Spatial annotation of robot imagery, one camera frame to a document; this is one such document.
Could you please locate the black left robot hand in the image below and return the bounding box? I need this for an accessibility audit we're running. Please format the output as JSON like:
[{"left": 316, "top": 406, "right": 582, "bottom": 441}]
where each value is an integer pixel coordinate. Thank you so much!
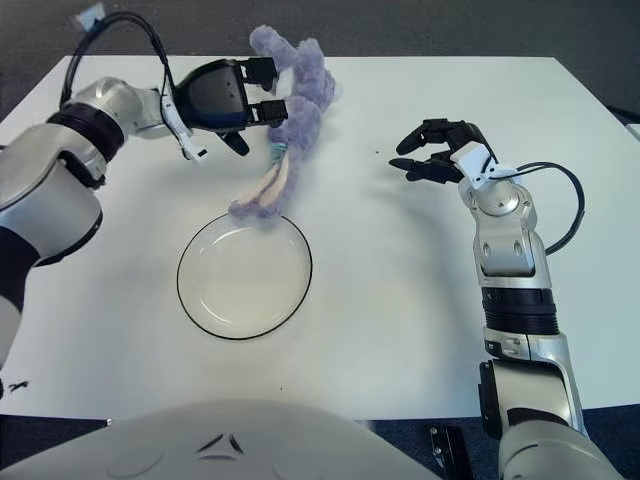
[{"left": 173, "top": 55, "right": 291, "bottom": 157}]

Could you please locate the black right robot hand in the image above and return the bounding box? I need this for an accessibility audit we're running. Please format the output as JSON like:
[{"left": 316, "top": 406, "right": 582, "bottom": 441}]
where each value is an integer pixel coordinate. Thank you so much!
[{"left": 388, "top": 117, "right": 499, "bottom": 184}]

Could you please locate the purple plush bunny doll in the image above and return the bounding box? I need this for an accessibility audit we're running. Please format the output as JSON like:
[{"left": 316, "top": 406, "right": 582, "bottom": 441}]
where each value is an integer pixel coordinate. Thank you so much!
[{"left": 228, "top": 25, "right": 344, "bottom": 231}]

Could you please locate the white plate with black rim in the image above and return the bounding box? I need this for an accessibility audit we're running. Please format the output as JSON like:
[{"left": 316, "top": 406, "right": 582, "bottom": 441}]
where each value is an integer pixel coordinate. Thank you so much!
[{"left": 176, "top": 212, "right": 315, "bottom": 342}]

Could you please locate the grey robot torso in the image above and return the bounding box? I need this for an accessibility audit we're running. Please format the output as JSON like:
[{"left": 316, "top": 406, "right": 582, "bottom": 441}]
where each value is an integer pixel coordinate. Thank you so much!
[{"left": 0, "top": 399, "right": 441, "bottom": 480}]

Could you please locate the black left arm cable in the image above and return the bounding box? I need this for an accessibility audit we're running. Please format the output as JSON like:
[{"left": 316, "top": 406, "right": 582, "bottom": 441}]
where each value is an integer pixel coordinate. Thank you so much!
[{"left": 59, "top": 2, "right": 174, "bottom": 109}]

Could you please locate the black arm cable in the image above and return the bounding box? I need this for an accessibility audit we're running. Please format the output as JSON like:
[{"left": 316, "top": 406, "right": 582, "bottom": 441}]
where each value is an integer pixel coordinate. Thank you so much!
[
  {"left": 59, "top": 2, "right": 174, "bottom": 109},
  {"left": 492, "top": 160, "right": 587, "bottom": 256}
]

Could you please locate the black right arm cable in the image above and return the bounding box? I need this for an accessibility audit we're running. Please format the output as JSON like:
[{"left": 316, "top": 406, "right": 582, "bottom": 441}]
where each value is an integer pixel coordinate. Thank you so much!
[{"left": 492, "top": 160, "right": 587, "bottom": 256}]

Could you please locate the black metal bracket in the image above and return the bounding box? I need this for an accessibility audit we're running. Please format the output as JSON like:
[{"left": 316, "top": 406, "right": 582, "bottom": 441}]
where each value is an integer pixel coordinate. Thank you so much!
[{"left": 428, "top": 424, "right": 469, "bottom": 474}]

